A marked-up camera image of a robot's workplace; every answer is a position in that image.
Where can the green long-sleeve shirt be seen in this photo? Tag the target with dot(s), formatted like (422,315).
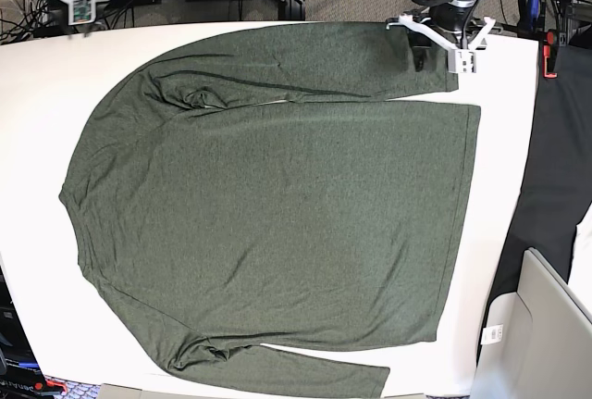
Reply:
(248,197)

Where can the beige plastic bin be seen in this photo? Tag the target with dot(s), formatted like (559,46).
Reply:
(537,342)

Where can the orange black box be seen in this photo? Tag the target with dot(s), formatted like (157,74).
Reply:
(20,371)

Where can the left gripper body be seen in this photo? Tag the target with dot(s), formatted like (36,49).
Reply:
(452,19)

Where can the orange black clamp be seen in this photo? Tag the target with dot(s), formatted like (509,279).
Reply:
(550,46)

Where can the blue handled tool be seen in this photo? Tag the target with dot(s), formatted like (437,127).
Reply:
(533,7)

